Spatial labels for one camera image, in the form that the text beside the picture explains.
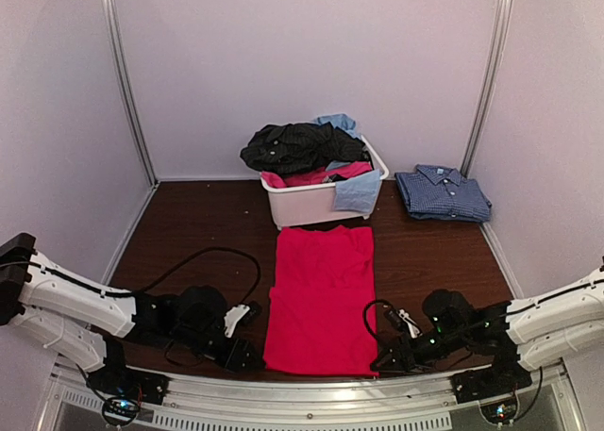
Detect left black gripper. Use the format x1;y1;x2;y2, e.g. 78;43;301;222
175;324;267;374

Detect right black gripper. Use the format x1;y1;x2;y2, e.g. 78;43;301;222
370;330;469;376

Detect red t-shirt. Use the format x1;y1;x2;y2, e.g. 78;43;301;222
263;225;378;377

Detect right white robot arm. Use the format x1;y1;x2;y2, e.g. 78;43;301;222
370;268;603;395

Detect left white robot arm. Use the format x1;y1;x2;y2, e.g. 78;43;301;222
1;233;263;397

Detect white plastic laundry bin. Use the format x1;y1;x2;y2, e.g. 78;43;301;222
260;138;390;229

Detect right circuit board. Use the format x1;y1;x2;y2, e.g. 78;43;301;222
479;396;519;426

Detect circuit board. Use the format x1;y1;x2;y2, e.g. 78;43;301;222
479;396;519;426
101;397;141;427

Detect left circuit board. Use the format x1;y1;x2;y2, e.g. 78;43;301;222
101;397;141;427

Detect light blue shirt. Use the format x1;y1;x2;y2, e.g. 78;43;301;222
312;113;387;216

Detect folded blue checkered shirt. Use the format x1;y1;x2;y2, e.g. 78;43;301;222
394;164;492;224

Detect pink garment in bin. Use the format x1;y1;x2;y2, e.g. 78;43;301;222
260;161;373;189

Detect black striped shirt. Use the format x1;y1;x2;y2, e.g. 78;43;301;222
240;123;369;176

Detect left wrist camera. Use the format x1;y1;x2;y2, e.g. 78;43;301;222
224;301;262;339

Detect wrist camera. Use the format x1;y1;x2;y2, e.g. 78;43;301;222
224;301;262;339
384;308;423;339

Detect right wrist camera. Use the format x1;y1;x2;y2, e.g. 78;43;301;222
384;308;423;339

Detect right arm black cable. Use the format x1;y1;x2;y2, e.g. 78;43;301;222
361;299;402;352

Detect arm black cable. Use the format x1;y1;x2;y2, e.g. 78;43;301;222
27;246;263;305
361;299;402;352

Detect front aluminium rail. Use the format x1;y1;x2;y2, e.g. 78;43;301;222
33;357;585;430

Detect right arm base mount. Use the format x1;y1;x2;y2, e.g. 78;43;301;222
450;364;532;404

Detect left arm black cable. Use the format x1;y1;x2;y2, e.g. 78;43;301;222
27;246;263;305

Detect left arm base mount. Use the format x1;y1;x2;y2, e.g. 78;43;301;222
87;368;169;406

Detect left aluminium frame post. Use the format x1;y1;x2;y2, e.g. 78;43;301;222
101;0;159;187

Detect aluminium frame post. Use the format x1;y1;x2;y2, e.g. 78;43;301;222
101;0;159;187
461;0;513;176

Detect right aluminium frame post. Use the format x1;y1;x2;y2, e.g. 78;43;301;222
461;0;513;176

